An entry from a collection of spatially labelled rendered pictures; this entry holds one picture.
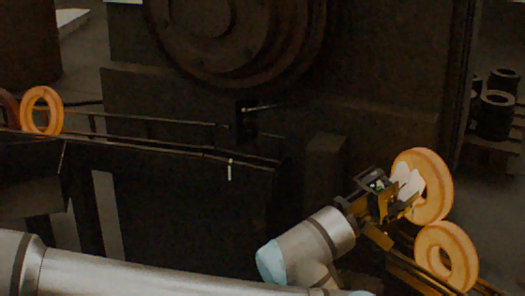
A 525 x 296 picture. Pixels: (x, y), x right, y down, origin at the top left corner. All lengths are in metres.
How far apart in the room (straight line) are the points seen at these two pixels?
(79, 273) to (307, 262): 0.39
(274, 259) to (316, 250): 0.07
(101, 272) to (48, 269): 0.08
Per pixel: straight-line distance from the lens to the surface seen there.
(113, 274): 0.84
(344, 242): 1.04
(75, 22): 5.66
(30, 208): 1.62
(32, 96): 1.96
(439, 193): 1.13
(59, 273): 0.84
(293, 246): 1.01
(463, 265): 1.14
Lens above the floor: 1.43
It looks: 27 degrees down
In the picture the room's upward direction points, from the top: straight up
